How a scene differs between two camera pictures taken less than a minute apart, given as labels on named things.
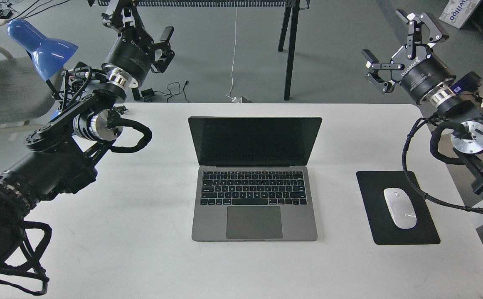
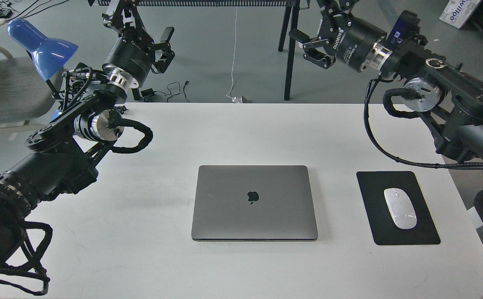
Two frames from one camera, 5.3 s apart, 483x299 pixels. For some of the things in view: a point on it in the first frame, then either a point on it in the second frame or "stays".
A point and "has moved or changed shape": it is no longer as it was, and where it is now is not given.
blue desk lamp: [49, 55] stays
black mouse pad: [385, 231] stays
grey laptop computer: [252, 185] has moved or changed shape
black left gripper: [133, 53] stays
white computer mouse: [401, 207] stays
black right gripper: [422, 69] to [351, 40]
